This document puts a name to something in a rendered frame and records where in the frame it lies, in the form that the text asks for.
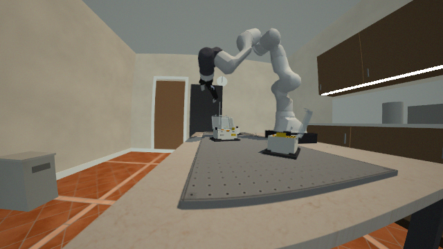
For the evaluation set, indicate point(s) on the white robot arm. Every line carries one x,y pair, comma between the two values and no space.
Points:
284,117

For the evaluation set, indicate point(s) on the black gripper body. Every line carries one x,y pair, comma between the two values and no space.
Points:
209,83

